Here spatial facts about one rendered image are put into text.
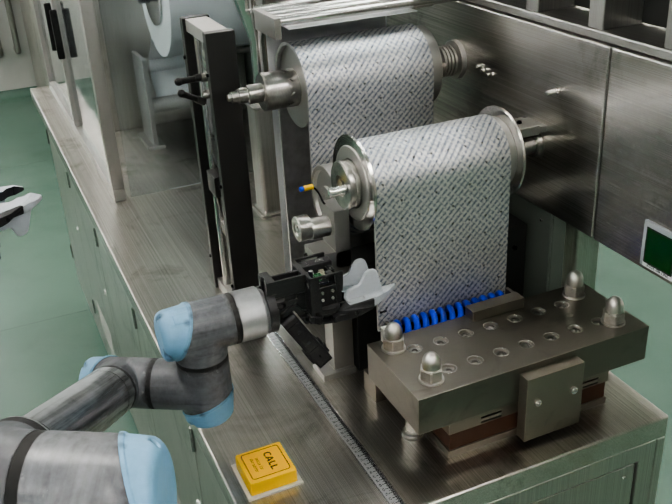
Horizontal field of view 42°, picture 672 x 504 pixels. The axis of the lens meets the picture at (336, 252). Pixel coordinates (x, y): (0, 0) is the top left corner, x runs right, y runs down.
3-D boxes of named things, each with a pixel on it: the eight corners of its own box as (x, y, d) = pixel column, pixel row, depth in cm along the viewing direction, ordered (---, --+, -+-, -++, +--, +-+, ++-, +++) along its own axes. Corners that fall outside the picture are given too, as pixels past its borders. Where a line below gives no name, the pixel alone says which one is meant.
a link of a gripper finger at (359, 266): (392, 255, 132) (337, 270, 129) (392, 289, 135) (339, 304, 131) (382, 247, 134) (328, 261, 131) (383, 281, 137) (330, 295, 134)
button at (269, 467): (236, 467, 127) (234, 454, 126) (280, 453, 130) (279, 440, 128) (251, 497, 121) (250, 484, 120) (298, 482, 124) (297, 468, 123)
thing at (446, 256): (377, 330, 137) (374, 224, 128) (503, 294, 145) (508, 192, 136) (378, 331, 136) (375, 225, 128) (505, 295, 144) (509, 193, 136)
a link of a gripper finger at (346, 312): (378, 302, 128) (323, 317, 125) (378, 311, 129) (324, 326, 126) (365, 288, 132) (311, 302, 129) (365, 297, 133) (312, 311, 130)
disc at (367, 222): (334, 209, 140) (330, 122, 133) (337, 208, 140) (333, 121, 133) (375, 246, 128) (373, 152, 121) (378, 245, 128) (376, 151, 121)
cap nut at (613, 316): (595, 319, 134) (598, 294, 132) (614, 313, 136) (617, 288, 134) (611, 330, 131) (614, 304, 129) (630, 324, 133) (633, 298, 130)
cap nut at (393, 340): (377, 345, 131) (376, 320, 129) (398, 339, 132) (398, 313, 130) (388, 357, 128) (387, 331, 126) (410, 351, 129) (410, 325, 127)
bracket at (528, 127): (498, 130, 141) (498, 119, 140) (528, 124, 143) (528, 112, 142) (516, 139, 137) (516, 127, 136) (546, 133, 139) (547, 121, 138)
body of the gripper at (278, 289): (348, 270, 125) (269, 291, 120) (350, 322, 128) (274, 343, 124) (326, 249, 131) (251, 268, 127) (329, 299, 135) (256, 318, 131)
